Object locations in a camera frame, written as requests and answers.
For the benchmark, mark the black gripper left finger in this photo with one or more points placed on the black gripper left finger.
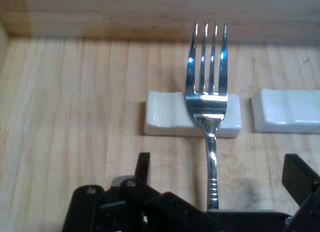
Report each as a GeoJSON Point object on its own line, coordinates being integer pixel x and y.
{"type": "Point", "coordinates": [105, 212]}

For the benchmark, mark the light wooden drawer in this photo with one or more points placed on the light wooden drawer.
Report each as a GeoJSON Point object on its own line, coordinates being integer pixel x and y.
{"type": "Point", "coordinates": [75, 92]}

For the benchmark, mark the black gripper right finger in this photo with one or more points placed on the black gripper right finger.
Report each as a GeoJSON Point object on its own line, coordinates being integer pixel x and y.
{"type": "Point", "coordinates": [300, 177]}

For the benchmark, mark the small white ceramic cutlery rest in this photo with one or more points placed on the small white ceramic cutlery rest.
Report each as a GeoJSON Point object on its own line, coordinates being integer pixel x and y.
{"type": "Point", "coordinates": [287, 109]}
{"type": "Point", "coordinates": [165, 112]}

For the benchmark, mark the silver metal fork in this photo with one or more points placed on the silver metal fork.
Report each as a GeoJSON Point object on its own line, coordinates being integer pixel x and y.
{"type": "Point", "coordinates": [206, 107]}

